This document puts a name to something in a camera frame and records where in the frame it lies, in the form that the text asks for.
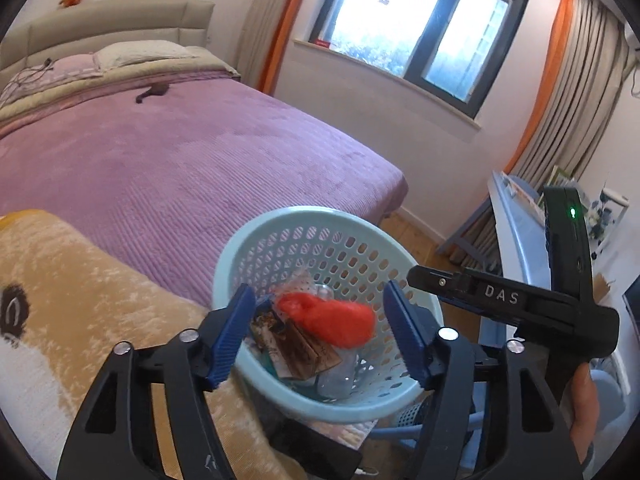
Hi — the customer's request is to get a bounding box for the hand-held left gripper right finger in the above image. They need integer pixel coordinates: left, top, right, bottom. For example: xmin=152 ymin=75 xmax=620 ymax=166
xmin=382 ymin=280 xmax=585 ymax=480

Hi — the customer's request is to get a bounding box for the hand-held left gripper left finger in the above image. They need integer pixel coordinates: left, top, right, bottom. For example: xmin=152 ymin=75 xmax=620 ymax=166
xmin=56 ymin=282 xmax=258 ymax=480

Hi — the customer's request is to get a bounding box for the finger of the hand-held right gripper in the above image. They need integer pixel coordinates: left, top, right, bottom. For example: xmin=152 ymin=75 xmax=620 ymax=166
xmin=406 ymin=265 xmax=551 ymax=321

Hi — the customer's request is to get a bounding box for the brown cardboard carton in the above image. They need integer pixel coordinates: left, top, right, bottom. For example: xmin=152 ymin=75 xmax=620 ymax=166
xmin=250 ymin=305 xmax=343 ymax=381

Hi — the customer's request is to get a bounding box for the orange plastic bag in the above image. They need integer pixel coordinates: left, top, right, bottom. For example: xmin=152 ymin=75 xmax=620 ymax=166
xmin=275 ymin=292 xmax=376 ymax=348

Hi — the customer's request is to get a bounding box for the light blue plastic basket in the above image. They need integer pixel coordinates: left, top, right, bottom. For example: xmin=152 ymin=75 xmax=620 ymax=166
xmin=212 ymin=205 xmax=443 ymax=423

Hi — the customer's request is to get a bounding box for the person's right hand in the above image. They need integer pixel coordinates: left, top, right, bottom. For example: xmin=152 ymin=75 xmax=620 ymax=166
xmin=567 ymin=362 xmax=601 ymax=466

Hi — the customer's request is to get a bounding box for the flower vase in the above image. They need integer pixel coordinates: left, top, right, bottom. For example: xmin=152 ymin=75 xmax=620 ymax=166
xmin=589 ymin=187 xmax=631 ymax=261

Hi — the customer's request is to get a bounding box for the black phone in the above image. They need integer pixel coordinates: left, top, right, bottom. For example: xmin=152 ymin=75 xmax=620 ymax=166
xmin=270 ymin=417 xmax=364 ymax=480

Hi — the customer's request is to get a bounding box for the yellow printed blanket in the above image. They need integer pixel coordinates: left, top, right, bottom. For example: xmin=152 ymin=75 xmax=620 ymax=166
xmin=0 ymin=209 xmax=311 ymax=480

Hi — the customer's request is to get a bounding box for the purple bed blanket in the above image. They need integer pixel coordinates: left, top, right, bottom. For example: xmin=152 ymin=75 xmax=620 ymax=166
xmin=0 ymin=72 xmax=408 ymax=311

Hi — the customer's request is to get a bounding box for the beige and orange curtain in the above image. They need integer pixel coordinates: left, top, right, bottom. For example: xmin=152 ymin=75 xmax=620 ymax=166
xmin=237 ymin=0 xmax=321 ymax=97
xmin=502 ymin=0 xmax=640 ymax=182

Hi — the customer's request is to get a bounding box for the small brown object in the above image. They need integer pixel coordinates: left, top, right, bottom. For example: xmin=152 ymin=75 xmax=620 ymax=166
xmin=135 ymin=85 xmax=170 ymax=105

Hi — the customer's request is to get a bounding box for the beige quilt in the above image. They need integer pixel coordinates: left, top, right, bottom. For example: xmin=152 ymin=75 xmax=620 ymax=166
xmin=0 ymin=47 xmax=242 ymax=128

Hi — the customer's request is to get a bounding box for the dark framed window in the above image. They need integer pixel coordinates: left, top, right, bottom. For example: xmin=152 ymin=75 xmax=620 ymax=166
xmin=309 ymin=0 xmax=532 ymax=121

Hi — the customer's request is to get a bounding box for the beige pillow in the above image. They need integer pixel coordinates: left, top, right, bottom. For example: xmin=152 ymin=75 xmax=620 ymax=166
xmin=94 ymin=40 xmax=198 ymax=70

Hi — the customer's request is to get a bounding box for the purple pillow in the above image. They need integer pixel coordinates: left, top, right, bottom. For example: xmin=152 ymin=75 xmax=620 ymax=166
xmin=0 ymin=54 xmax=105 ymax=107

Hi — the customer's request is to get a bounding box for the green picture frame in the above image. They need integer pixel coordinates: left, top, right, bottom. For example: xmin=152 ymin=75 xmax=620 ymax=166
xmin=545 ymin=165 xmax=572 ymax=192

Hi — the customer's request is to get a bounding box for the black cable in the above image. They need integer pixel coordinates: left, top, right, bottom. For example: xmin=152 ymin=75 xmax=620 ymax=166
xmin=7 ymin=57 xmax=57 ymax=93

